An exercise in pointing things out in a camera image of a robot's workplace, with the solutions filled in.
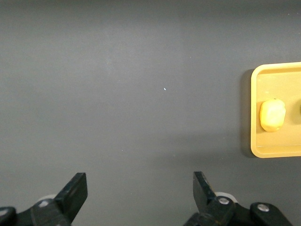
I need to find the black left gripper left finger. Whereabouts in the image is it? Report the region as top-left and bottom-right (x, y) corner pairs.
(30, 172), (88, 226)

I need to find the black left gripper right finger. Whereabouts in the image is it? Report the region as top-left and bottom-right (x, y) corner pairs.
(183, 171), (238, 226)

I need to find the yellow plastic tray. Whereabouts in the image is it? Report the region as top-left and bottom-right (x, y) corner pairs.
(250, 61), (301, 159)

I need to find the dark grey table mat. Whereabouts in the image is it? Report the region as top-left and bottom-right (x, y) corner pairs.
(0, 0), (301, 226)

